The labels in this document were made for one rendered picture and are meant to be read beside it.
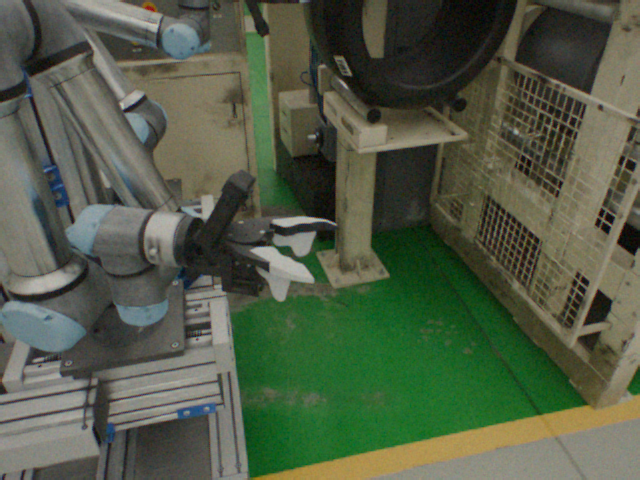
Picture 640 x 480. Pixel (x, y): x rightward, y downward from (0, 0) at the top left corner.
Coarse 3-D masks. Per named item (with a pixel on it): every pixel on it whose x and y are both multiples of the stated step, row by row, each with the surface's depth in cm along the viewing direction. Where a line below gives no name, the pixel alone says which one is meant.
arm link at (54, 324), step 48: (0, 0) 59; (0, 48) 59; (0, 96) 60; (0, 144) 63; (0, 192) 66; (48, 192) 72; (0, 240) 71; (48, 240) 73; (48, 288) 75; (96, 288) 83; (48, 336) 78
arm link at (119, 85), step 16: (96, 48) 130; (96, 64) 131; (112, 64) 134; (112, 80) 134; (128, 80) 138; (128, 96) 137; (144, 96) 140; (128, 112) 137; (144, 112) 139; (160, 112) 145; (160, 128) 142
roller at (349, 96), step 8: (336, 80) 168; (336, 88) 168; (344, 88) 162; (344, 96) 161; (352, 96) 156; (352, 104) 156; (360, 104) 150; (368, 104) 148; (360, 112) 151; (368, 112) 145; (376, 112) 145; (368, 120) 146; (376, 120) 147
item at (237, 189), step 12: (228, 180) 63; (240, 180) 62; (252, 180) 64; (228, 192) 62; (240, 192) 62; (216, 204) 63; (228, 204) 63; (240, 204) 64; (216, 216) 64; (228, 216) 64; (204, 228) 65; (216, 228) 65; (204, 240) 66; (216, 240) 66
